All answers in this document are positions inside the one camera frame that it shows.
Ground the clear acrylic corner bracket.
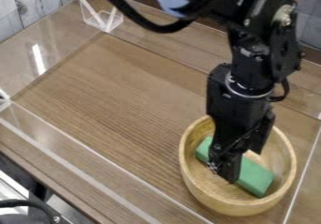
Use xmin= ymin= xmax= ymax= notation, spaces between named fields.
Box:
xmin=78 ymin=0 xmax=124 ymax=33

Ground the round wooden bowl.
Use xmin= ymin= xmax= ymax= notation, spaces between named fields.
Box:
xmin=179 ymin=116 xmax=296 ymax=217

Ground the black cable bottom left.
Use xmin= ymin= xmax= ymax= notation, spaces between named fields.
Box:
xmin=0 ymin=199 xmax=54 ymax=219

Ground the black metal bracket with screw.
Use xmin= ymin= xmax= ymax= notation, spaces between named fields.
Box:
xmin=27 ymin=191 xmax=69 ymax=224

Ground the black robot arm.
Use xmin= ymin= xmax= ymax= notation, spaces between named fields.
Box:
xmin=157 ymin=0 xmax=302 ymax=183

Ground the green rectangular block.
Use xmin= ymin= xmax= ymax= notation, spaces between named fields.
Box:
xmin=193 ymin=136 xmax=275 ymax=198

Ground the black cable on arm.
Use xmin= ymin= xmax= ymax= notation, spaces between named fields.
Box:
xmin=96 ymin=0 xmax=217 ymax=35

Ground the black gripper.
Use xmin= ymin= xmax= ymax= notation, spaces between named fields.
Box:
xmin=205 ymin=65 xmax=275 ymax=184

